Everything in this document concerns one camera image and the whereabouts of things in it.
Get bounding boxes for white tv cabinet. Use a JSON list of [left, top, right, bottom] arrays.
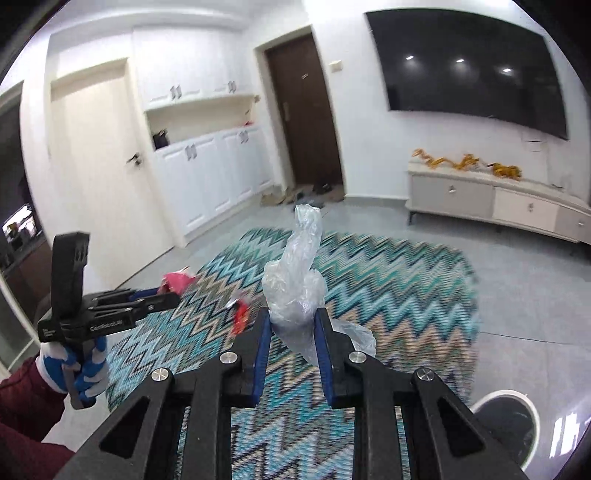
[[406, 161, 590, 244]]

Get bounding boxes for pink plastic bag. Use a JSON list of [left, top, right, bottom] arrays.
[[158, 268, 197, 296]]

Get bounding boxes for dark brown entrance door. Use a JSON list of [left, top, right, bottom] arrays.
[[266, 34, 344, 186]]

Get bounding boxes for white shoe cabinet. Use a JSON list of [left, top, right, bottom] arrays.
[[129, 27, 273, 239]]

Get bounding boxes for cream interior door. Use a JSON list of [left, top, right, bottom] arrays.
[[50, 60, 173, 290]]

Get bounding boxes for left blue white gloved hand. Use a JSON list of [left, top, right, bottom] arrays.
[[35, 336, 109, 409]]

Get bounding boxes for black bag on shelf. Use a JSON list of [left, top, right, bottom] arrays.
[[152, 129, 169, 150]]

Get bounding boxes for white round trash bin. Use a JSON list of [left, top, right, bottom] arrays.
[[471, 389, 541, 471]]

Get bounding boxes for red snack bag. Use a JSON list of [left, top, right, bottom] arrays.
[[228, 295, 250, 336]]

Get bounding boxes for beige shoes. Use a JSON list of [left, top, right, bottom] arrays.
[[260, 186, 297, 207]]

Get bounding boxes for golden dragon ornament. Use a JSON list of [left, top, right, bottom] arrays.
[[412, 148, 522, 181]]

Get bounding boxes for zigzag patterned rug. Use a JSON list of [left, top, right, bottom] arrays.
[[106, 228, 479, 479]]

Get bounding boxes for wall mounted black television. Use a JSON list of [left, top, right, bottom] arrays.
[[366, 8, 568, 140]]

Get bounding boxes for brown door mat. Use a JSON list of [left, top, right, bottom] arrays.
[[297, 183, 345, 204]]

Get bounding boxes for clear plastic bag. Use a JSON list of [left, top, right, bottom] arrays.
[[260, 203, 378, 365]]

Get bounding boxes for dark red sleeve forearm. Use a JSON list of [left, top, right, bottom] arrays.
[[1, 358, 74, 479]]

